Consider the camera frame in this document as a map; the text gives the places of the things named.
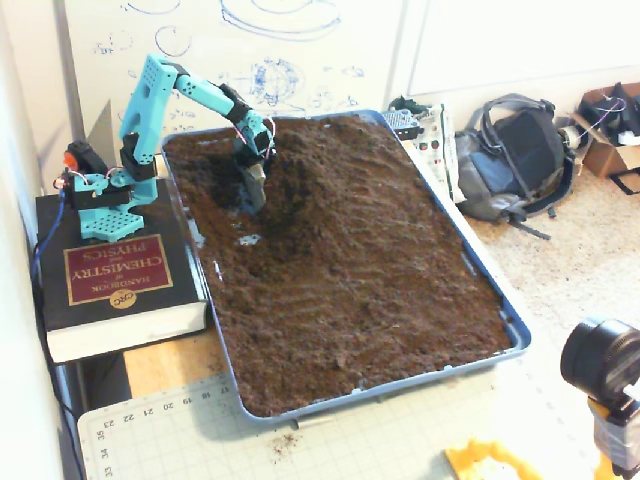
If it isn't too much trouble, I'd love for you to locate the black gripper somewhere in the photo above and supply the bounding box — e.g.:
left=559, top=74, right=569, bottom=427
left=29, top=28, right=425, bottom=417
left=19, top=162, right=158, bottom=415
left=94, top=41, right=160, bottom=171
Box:
left=233, top=143, right=276, bottom=216

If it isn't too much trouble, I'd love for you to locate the brown soil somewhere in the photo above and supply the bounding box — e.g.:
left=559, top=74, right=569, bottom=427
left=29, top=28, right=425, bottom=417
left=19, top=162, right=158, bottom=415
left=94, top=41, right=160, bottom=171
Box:
left=163, top=113, right=514, bottom=419

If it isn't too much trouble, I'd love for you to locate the whiteboard with blue drawings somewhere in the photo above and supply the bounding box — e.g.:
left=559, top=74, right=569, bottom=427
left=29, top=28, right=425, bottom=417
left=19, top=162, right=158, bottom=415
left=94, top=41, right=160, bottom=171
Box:
left=53, top=0, right=409, bottom=149

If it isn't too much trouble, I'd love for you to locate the black vented device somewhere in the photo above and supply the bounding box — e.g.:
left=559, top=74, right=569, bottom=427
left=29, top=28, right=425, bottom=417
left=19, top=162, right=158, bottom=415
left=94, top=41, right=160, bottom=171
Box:
left=382, top=109, right=422, bottom=141

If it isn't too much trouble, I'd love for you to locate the black chemistry handbook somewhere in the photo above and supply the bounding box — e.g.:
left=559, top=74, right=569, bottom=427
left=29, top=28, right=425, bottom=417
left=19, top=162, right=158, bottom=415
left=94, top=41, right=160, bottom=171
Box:
left=34, top=177, right=210, bottom=365

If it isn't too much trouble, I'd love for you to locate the grey backpack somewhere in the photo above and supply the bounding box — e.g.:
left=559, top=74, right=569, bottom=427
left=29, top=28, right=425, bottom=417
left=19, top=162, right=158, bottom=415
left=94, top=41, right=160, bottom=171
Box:
left=453, top=93, right=582, bottom=241

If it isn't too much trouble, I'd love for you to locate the grey cutting mat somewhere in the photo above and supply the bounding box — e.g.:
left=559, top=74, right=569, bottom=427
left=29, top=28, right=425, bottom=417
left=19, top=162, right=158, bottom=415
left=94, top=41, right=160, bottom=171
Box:
left=77, top=349, right=601, bottom=480

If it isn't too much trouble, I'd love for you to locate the blue plastic tray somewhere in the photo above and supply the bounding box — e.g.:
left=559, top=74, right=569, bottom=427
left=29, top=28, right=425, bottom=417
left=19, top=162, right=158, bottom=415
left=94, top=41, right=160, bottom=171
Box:
left=159, top=108, right=532, bottom=427

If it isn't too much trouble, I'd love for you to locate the white cylindrical object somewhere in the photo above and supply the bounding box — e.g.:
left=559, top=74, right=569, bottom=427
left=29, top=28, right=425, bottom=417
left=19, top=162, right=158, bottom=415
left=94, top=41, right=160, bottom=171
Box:
left=557, top=124, right=584, bottom=151

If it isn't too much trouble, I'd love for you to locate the yellow plastic part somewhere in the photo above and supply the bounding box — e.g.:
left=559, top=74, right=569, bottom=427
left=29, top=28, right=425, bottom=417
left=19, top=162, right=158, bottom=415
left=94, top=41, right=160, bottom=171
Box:
left=444, top=437, right=545, bottom=480

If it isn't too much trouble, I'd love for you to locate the cardboard box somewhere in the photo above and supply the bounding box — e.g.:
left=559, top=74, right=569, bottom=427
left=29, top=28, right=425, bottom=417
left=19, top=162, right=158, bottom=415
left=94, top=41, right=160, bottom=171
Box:
left=569, top=82, right=640, bottom=195

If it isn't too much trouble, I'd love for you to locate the blue cable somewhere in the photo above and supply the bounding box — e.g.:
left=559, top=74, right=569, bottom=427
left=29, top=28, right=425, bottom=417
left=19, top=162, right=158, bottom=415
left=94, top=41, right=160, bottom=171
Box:
left=29, top=194, right=69, bottom=306

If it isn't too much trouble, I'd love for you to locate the black cable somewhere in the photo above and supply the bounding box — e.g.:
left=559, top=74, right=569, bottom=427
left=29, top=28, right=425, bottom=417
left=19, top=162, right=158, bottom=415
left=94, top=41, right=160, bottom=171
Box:
left=30, top=279, right=87, bottom=480

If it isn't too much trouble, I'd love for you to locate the black camera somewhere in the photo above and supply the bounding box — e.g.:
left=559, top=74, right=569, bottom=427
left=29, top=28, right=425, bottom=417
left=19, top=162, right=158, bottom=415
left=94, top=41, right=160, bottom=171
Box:
left=559, top=314, right=640, bottom=402

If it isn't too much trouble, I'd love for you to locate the yellow camera stand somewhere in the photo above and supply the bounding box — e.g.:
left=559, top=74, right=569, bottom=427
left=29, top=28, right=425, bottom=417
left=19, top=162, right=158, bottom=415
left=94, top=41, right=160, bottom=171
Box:
left=588, top=394, right=640, bottom=480

